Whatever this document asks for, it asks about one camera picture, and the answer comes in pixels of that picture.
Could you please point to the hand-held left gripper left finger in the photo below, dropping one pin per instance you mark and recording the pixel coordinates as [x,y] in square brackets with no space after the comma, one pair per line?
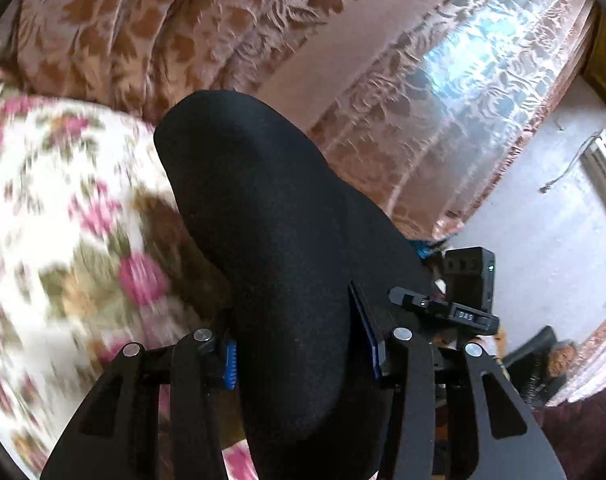
[229,366]

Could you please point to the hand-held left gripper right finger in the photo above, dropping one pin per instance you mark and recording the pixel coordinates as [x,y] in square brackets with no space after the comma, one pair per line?
[368,327]

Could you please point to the black pants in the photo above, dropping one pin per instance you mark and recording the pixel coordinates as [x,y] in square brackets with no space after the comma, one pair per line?
[283,235]

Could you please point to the blue fringed cloth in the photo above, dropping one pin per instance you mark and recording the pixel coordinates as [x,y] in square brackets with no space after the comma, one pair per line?
[423,249]

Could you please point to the pink patterned cloth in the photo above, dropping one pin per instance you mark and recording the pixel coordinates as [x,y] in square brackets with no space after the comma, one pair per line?
[600,355]

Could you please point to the floral blanket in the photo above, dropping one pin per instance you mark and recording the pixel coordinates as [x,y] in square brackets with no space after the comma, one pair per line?
[58,210]

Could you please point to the brown patterned curtain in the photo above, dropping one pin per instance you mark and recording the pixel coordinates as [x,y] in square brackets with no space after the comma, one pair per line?
[133,35]

